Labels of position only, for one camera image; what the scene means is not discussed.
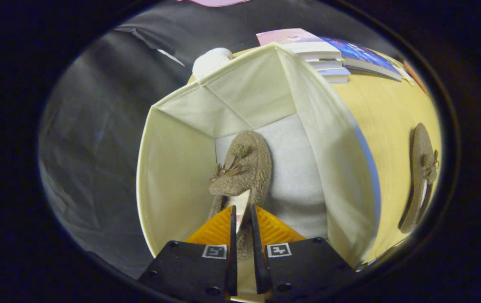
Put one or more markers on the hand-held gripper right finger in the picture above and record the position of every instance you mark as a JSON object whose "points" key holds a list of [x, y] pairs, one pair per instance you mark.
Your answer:
{"points": [[258, 256]]}

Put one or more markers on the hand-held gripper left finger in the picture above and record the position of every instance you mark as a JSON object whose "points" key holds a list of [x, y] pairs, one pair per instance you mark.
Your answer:
{"points": [[232, 252]]}

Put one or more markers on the brown fuzzy shoe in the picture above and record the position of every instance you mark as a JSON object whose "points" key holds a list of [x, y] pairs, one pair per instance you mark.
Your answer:
{"points": [[420, 168], [246, 164]]}

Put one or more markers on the cream fabric storage box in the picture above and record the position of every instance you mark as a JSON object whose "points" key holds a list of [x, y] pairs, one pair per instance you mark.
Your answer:
{"points": [[173, 176]]}

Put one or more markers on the black backdrop cloth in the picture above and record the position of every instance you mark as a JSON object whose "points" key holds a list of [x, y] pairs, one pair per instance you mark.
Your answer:
{"points": [[97, 139]]}

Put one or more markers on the white plush object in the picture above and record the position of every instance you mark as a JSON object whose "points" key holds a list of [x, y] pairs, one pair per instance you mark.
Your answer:
{"points": [[211, 61]]}

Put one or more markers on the white book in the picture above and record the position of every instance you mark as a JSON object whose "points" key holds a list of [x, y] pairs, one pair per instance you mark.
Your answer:
{"points": [[333, 72]]}

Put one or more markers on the pink cover book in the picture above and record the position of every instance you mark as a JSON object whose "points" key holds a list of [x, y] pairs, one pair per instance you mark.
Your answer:
{"points": [[295, 38]]}

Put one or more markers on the blue cover book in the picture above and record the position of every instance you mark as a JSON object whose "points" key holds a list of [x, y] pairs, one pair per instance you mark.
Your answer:
{"points": [[360, 57]]}

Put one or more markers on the orange object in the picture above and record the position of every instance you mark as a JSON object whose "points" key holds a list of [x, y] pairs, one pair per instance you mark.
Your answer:
{"points": [[415, 75]]}

